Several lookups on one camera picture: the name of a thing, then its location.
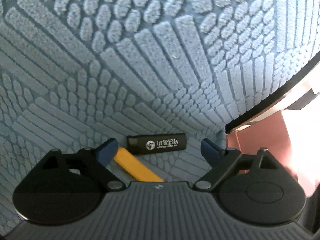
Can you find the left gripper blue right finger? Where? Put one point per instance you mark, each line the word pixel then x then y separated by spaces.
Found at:
pixel 212 153

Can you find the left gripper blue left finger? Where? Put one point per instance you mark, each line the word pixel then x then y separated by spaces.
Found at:
pixel 106 152

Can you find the pink cardboard box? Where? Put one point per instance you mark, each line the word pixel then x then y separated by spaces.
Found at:
pixel 292 137

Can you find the blue textured sofa cover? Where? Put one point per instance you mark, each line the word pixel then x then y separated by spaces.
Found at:
pixel 75 73

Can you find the yellow handle screwdriver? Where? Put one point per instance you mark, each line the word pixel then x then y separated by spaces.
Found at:
pixel 134 167

